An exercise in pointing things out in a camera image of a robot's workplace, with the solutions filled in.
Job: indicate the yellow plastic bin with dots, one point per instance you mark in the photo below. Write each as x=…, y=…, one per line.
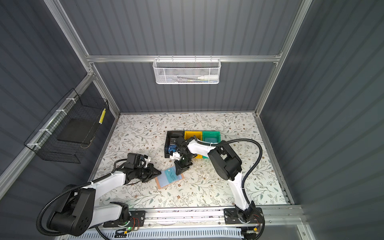
x=190, y=134

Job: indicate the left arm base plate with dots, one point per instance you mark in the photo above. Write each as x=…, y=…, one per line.
x=134, y=219

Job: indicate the white marker in basket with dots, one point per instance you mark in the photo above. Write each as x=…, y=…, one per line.
x=209, y=78

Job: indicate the white wire mesh basket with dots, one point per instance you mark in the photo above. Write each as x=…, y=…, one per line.
x=185, y=73

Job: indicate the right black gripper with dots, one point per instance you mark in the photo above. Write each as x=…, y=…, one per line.
x=177, y=164

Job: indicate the black wire wall basket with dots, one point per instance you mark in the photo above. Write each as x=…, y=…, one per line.
x=43, y=142

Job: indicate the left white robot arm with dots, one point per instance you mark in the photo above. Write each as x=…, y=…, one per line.
x=74, y=210

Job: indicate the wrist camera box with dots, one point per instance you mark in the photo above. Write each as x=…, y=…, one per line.
x=175, y=156
x=136, y=161

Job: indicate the white vented cable duct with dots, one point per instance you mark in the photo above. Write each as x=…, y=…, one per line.
x=176, y=234

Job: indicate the yellow tag on basket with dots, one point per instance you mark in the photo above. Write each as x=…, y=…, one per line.
x=102, y=116

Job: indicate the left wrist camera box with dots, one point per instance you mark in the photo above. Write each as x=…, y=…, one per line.
x=136, y=161

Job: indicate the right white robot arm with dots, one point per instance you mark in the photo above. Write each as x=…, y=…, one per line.
x=226, y=163

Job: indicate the blue card in bin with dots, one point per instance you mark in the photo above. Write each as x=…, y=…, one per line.
x=172, y=149

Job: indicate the teal VIP card from holder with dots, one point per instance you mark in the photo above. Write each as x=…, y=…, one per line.
x=171, y=175

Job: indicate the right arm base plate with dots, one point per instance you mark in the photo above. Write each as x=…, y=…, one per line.
x=235, y=216

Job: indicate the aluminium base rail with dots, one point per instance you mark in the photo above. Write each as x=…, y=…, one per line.
x=193, y=217

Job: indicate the black pad in basket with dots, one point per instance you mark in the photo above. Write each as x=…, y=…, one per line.
x=77, y=131

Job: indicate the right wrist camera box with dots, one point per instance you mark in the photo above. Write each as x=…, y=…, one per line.
x=175, y=156

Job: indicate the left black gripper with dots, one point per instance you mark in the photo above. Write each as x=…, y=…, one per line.
x=152, y=170

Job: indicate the black plastic bin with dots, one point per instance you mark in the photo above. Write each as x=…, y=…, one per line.
x=171, y=140

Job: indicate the green plastic bin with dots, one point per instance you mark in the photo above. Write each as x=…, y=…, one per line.
x=211, y=137

